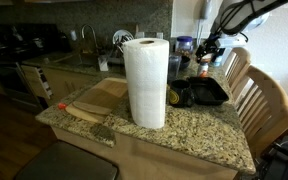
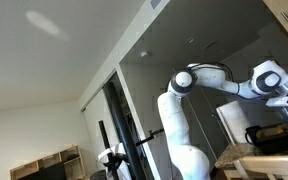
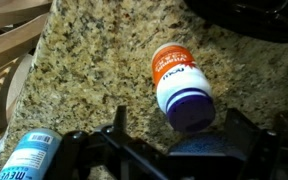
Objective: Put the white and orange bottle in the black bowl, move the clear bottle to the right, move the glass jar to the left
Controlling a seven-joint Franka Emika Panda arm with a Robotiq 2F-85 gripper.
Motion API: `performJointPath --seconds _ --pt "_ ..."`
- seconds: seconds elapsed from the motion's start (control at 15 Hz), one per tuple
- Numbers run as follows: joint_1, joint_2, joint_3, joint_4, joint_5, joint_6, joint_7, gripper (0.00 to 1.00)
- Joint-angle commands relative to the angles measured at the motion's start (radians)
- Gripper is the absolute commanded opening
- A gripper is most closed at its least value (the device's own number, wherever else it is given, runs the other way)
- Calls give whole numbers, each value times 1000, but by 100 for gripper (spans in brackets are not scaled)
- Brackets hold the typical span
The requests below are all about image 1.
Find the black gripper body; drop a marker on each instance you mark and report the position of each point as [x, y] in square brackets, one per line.
[214, 45]

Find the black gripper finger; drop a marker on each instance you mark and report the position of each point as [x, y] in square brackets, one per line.
[212, 56]
[200, 51]

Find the white and orange bottle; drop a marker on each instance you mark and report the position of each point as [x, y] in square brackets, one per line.
[203, 69]

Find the black rectangular tray bowl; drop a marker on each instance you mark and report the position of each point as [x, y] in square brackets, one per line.
[208, 91]

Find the black mug yellow logo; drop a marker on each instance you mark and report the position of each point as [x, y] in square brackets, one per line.
[180, 95]

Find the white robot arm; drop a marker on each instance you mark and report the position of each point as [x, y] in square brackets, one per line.
[232, 16]

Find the soap pump bottle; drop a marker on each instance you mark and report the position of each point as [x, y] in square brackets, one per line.
[219, 60]

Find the clear jar blue lid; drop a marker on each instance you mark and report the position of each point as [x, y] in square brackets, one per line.
[184, 45]

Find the dark blue round bowl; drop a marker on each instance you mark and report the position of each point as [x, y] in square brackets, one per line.
[185, 62]

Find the orange packet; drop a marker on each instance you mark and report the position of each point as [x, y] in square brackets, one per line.
[206, 57]

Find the small wooden slat chair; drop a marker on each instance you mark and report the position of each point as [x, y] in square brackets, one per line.
[239, 63]

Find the white paper towel roll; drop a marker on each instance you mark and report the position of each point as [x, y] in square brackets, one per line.
[147, 83]

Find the large wooden slat chair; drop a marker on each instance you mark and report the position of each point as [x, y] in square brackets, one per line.
[270, 100]

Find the white plate in rack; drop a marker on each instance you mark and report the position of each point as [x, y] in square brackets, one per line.
[122, 36]

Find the light wooden cutting board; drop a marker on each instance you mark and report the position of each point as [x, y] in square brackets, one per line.
[112, 83]

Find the curved metal kitchen faucet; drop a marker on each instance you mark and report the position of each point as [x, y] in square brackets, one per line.
[93, 33]

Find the dark wooden paddle board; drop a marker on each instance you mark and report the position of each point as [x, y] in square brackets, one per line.
[97, 101]

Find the beige kitchen island base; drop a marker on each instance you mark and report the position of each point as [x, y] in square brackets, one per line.
[144, 160]

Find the black electronic equipment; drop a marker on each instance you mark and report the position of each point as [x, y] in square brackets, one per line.
[280, 163]

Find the small orange object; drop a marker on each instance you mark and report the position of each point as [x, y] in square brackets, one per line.
[61, 106]

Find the wooden cabinet drawer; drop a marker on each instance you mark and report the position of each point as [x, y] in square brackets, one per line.
[37, 81]

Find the black kitchen stove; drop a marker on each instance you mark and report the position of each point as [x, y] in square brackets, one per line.
[20, 40]

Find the white wall outlet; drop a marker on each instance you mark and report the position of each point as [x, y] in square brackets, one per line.
[73, 35]

